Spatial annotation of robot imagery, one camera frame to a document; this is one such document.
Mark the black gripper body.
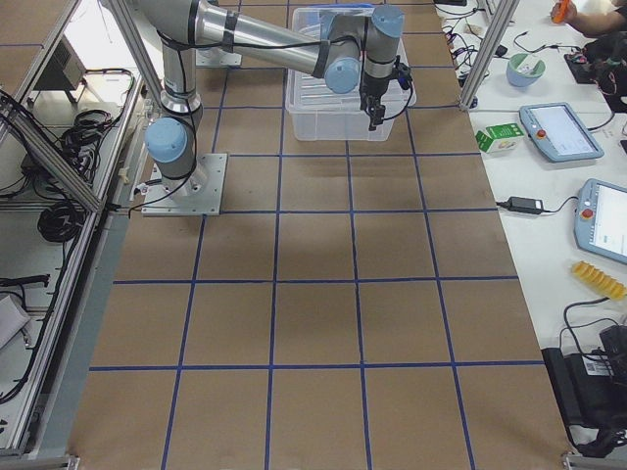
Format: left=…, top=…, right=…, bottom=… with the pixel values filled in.
left=360, top=72, right=393, bottom=112

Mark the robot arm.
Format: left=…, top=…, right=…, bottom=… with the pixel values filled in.
left=138, top=1, right=412, bottom=156

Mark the person forearm at desk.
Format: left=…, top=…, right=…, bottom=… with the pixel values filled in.
left=564, top=8, right=626, bottom=37

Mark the clear plastic storage box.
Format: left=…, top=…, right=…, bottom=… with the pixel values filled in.
left=285, top=4, right=416, bottom=141

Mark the green white carton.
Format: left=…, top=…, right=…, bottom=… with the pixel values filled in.
left=475, top=122, right=524, bottom=154

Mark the green white bowl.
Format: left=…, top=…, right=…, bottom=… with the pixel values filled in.
left=506, top=53, right=546, bottom=88

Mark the black power adapter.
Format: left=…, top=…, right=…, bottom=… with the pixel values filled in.
left=508, top=196, right=544, bottom=214

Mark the teach pendant far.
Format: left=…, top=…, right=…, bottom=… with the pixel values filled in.
left=518, top=103, right=604, bottom=163

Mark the teach pendant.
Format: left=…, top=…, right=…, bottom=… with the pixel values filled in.
left=518, top=103, right=604, bottom=163
left=574, top=178, right=627, bottom=264

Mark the teach pendant near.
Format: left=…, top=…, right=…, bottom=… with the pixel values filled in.
left=574, top=178, right=627, bottom=264

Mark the yellow corrugated piece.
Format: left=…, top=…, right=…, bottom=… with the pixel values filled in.
left=571, top=260, right=626, bottom=301

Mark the black device on desk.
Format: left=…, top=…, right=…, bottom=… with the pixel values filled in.
left=542, top=325, right=626, bottom=458

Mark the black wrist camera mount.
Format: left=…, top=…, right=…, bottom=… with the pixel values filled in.
left=394, top=60, right=412, bottom=90

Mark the aluminium frame post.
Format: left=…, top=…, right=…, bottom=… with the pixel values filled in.
left=458, top=0, right=519, bottom=111

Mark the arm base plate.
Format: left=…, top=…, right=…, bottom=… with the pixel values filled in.
left=196, top=48, right=242, bottom=69
left=140, top=153, right=227, bottom=216

